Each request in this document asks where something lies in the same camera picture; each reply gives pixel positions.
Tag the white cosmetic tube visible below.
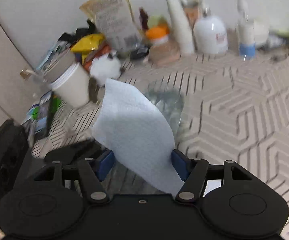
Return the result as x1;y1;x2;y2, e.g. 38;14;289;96
166;0;195;55

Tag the white paper towel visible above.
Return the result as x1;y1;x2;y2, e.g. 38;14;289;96
91;79;184;196

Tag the black lid round jar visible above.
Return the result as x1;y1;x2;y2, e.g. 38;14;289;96
129;47;149;61

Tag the clear spray bottle blue label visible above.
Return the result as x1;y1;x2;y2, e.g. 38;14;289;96
236;0;256;61

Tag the clear plastic water bottle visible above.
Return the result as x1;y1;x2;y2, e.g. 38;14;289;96
144;81;185;137

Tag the white paper cup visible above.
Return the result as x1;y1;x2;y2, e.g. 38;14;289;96
43;51;89;108

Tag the orange lid jar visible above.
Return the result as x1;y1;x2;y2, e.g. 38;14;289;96
145;25;170;46

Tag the pink rectangular case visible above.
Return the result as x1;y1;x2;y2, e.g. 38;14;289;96
148;41;181;66

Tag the white pump bottle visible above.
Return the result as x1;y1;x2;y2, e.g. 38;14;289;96
193;4;229;55

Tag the large printed paper bag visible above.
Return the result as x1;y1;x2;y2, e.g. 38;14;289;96
79;0;142;54

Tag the white fluffy plush toy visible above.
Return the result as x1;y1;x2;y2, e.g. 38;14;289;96
90;53;122;87

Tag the yellow snack packet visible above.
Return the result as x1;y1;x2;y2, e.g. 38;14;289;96
71;34;105;63

